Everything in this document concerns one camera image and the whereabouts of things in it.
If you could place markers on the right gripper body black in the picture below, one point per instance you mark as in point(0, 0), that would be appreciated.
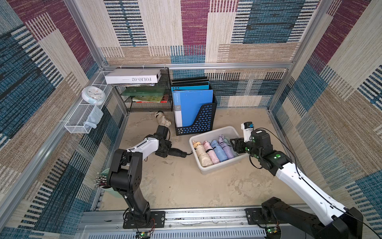
point(239, 144)

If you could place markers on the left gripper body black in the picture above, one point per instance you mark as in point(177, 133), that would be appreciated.
point(163, 153)

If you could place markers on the lilac umbrella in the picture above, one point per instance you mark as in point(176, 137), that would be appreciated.
point(226, 148)

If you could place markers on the blue umbrella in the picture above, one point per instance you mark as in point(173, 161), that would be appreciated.
point(219, 151)

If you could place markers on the cream umbrella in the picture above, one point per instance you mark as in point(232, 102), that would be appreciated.
point(162, 120)

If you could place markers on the pale pink umbrella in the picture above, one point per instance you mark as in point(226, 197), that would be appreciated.
point(211, 153)

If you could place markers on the beige umbrella wooden handle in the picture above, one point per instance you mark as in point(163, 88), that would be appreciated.
point(203, 157)

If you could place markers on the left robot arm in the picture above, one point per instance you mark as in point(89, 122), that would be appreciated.
point(125, 176)

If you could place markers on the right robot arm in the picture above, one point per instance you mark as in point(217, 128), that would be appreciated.
point(329, 219)

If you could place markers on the white plastic storage box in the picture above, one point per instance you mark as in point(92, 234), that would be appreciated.
point(229, 133)

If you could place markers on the white FOLIO-02 box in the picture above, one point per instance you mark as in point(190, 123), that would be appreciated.
point(133, 76)

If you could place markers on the black mesh file holder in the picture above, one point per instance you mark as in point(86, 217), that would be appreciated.
point(203, 121)

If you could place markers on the blue clip file folder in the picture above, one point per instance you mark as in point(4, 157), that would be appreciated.
point(187, 104)

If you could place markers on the red and green book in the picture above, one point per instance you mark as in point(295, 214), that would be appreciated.
point(150, 99)

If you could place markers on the green book on shelf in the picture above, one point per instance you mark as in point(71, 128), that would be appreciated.
point(143, 91)

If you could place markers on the teal file folder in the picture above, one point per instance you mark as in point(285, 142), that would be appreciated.
point(205, 85)

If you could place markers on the green pen cup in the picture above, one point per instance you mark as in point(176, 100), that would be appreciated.
point(100, 183)

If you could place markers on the light blue cloth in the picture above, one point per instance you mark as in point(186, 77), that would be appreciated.
point(93, 118)

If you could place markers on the white round clock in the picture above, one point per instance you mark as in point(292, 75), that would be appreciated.
point(93, 95)

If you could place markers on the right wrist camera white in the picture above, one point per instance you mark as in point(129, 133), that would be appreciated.
point(247, 128)

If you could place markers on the black wire shelf rack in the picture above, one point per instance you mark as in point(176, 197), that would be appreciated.
point(165, 82)

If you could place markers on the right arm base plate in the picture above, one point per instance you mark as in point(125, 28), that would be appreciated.
point(253, 215)

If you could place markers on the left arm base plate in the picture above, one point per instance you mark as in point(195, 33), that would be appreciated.
point(156, 219)

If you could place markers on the white wire wall basket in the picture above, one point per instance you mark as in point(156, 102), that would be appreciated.
point(74, 120)

